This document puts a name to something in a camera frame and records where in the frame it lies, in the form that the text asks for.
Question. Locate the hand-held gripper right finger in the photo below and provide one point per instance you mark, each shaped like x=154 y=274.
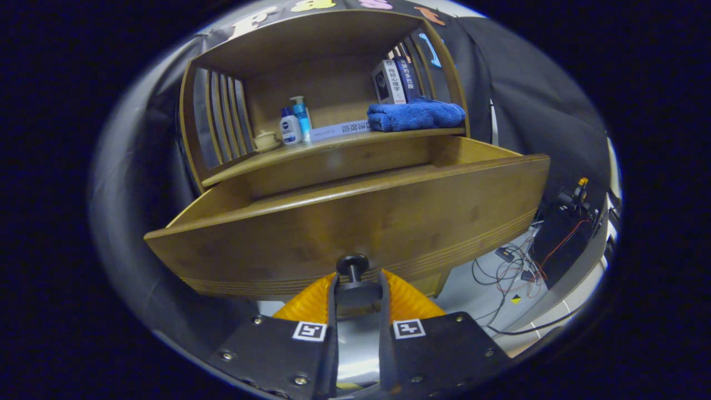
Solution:
x=386 y=355

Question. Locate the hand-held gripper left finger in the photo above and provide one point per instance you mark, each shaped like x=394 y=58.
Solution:
x=331 y=355

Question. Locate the wooden drawer with black knob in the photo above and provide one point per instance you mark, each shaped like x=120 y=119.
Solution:
x=361 y=222

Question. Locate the wooden countertop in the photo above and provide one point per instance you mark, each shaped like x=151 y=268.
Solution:
x=333 y=145

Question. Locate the wooden cabinet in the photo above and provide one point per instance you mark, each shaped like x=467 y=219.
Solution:
x=311 y=39

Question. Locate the black power adapter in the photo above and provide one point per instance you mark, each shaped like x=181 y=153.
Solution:
x=504 y=254

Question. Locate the black equipment stand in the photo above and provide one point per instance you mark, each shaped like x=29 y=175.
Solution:
x=561 y=244

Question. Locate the flat white book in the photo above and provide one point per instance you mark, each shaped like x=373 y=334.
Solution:
x=339 y=130

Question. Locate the cream lidded teacup with saucer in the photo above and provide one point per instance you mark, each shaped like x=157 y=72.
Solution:
x=265 y=140

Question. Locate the white lotion bottle blue cap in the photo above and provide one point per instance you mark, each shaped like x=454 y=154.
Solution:
x=290 y=130

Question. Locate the blue pump bottle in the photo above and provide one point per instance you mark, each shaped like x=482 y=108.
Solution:
x=303 y=116

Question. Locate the folded blue towel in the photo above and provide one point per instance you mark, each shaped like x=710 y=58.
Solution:
x=416 y=114

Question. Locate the black and orange device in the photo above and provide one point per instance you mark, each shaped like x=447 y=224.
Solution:
x=577 y=191

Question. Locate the upright grey book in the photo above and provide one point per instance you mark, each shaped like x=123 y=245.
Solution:
x=389 y=83

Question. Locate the upright dark blue book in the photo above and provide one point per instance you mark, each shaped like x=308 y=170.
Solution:
x=410 y=78

